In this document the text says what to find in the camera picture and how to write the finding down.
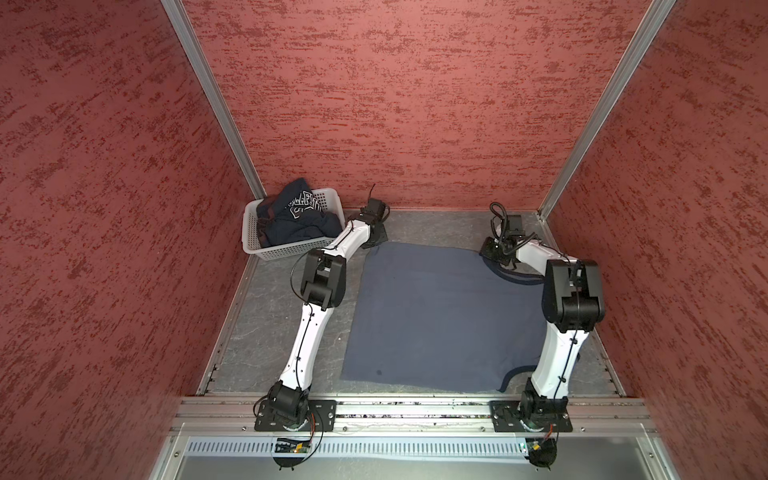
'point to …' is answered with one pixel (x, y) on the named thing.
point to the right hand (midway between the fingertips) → (480, 255)
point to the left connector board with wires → (296, 446)
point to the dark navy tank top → (292, 212)
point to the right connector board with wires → (542, 452)
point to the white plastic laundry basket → (330, 201)
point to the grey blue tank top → (433, 317)
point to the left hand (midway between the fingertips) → (377, 242)
